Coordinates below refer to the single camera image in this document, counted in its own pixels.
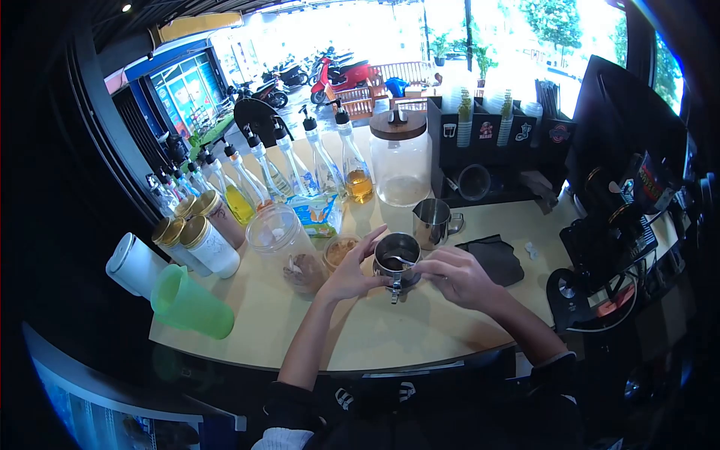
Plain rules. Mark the person's right hand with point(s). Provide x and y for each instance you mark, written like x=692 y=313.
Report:
x=464 y=278

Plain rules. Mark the person's left hand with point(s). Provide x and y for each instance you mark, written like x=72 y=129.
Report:
x=344 y=275

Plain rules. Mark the person's right fingers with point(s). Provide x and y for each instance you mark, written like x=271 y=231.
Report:
x=458 y=254

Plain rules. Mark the person's right index finger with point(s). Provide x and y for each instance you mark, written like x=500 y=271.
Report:
x=428 y=259

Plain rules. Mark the person's left index finger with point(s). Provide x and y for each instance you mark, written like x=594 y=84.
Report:
x=372 y=239

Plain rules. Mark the person's left thumb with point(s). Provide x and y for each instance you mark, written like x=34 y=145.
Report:
x=376 y=280

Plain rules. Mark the person's right thumb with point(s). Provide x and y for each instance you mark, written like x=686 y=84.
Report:
x=428 y=272

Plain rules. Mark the metal spoon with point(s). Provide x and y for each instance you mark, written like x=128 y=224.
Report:
x=402 y=260

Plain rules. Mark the small cup of brown powder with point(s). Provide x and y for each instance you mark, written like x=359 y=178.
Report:
x=340 y=251

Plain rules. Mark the steel milk jug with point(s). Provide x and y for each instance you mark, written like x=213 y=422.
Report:
x=432 y=222

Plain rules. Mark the black cloth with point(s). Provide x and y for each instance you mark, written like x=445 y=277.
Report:
x=498 y=260

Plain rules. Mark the blue and orange packet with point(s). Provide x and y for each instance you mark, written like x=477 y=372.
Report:
x=318 y=215

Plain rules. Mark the small white scrap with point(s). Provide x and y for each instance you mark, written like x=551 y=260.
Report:
x=531 y=250

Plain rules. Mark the glass jar with wooden lid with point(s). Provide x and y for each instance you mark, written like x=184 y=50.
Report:
x=400 y=160

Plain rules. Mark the clear plastic jar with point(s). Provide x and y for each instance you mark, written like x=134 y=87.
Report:
x=284 y=247

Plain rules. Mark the black cup organiser with cups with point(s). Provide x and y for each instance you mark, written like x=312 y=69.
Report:
x=495 y=149

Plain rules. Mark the row of pump syrup bottles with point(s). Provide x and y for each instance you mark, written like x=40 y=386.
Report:
x=281 y=169

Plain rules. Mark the person's body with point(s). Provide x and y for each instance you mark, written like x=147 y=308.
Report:
x=427 y=410

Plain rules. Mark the wooden bench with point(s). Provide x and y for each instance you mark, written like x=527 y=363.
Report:
x=382 y=87

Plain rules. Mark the brown-label jar with gold lid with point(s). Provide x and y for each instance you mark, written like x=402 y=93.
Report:
x=220 y=216

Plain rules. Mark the black counter machine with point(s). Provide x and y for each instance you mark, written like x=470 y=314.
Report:
x=613 y=253

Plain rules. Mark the white jar with gold lid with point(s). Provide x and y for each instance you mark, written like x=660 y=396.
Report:
x=212 y=246

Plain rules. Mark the red scooter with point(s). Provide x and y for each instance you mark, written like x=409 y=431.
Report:
x=343 y=76

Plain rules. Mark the black round chair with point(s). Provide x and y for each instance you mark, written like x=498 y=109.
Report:
x=259 y=118

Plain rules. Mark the black motorcycle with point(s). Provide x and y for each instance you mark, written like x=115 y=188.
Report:
x=287 y=73
x=264 y=93

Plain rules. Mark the green plastic jug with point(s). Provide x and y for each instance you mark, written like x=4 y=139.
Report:
x=188 y=304

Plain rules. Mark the small jar with gold lid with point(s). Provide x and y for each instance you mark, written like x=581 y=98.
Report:
x=184 y=206

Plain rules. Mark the potted plant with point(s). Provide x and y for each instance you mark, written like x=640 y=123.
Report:
x=484 y=64
x=440 y=48

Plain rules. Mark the clear jar with gold lid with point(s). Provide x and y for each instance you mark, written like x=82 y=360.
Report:
x=175 y=243

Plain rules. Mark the black monitor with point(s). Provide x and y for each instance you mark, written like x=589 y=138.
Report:
x=619 y=124

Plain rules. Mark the white tumbler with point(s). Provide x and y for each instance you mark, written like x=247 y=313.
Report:
x=135 y=265

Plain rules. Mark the display screen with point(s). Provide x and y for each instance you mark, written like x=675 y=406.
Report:
x=112 y=405

